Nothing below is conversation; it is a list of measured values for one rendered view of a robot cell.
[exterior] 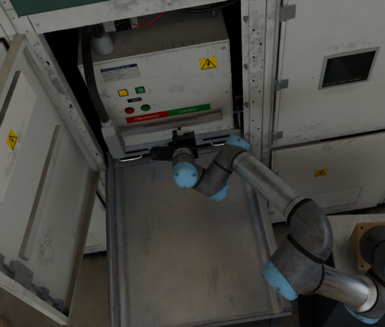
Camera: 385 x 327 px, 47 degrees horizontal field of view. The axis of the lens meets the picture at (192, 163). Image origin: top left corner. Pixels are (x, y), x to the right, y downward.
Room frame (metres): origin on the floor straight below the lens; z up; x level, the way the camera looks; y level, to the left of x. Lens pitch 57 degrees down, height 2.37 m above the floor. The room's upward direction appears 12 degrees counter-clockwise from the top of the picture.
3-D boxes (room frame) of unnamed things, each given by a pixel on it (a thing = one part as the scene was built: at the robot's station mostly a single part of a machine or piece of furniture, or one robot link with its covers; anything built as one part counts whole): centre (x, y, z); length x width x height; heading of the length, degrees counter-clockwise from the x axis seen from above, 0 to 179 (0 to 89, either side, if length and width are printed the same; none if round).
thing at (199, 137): (1.08, 0.05, 0.89); 0.54 x 0.05 x 0.06; 87
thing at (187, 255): (0.69, 0.07, 0.82); 0.68 x 0.62 x 0.06; 177
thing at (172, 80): (1.07, 0.05, 1.15); 0.48 x 0.01 x 0.48; 87
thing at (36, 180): (0.76, 0.48, 1.21); 0.63 x 0.07 x 0.74; 166
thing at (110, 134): (1.01, 0.26, 1.09); 0.08 x 0.05 x 0.17; 177
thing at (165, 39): (1.32, 0.04, 1.15); 0.51 x 0.50 x 0.48; 177
